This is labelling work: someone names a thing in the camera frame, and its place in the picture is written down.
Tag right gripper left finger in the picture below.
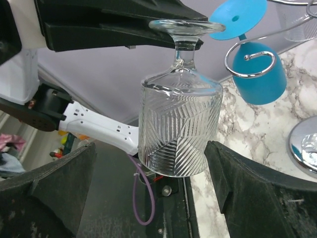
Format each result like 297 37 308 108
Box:
0 143 97 238

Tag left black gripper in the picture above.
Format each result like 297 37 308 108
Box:
0 0 47 66

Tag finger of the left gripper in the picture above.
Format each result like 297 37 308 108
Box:
43 21 205 53
34 0 207 24

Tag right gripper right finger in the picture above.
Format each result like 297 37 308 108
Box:
205 141 317 238

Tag chrome glass rack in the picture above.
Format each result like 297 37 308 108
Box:
220 0 317 178

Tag ribbed clear glass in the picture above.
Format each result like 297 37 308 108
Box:
276 0 317 42
138 19 225 178

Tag blue plastic goblet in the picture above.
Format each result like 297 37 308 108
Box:
209 0 287 105

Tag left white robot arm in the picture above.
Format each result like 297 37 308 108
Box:
0 0 208 155

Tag black mounting rail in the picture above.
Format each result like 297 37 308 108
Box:
145 174 200 238

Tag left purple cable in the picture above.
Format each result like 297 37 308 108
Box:
127 153 156 226

